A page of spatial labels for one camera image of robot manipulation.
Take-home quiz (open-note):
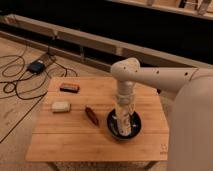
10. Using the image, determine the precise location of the black power adapter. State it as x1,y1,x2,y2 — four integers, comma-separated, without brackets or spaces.
27,61,45,74

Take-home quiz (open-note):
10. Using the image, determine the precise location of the black floor cable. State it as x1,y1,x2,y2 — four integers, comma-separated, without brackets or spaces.
0,43,78,144

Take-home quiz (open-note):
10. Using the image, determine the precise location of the long metal floor rail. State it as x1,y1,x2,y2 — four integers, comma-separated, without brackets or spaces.
0,14,213,69

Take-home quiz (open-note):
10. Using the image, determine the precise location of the clear plastic bottle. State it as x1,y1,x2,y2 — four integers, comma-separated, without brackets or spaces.
119,107,131,136

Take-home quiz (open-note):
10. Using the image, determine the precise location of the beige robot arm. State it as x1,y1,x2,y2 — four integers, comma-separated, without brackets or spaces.
110,58,213,171

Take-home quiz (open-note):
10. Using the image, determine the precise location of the beige sponge block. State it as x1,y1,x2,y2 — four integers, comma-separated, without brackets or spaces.
51,101,70,113

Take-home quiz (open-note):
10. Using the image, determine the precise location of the brown snack bar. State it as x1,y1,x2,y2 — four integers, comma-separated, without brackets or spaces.
85,107,99,126

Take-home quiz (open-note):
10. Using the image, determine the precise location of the dark ceramic bowl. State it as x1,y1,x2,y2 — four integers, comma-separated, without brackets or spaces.
107,109,142,140

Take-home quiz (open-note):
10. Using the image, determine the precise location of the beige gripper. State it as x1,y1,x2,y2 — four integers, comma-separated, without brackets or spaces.
115,81,135,131

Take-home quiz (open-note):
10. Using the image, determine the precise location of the dark brown rectangular block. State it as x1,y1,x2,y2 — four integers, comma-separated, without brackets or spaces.
59,83,80,93

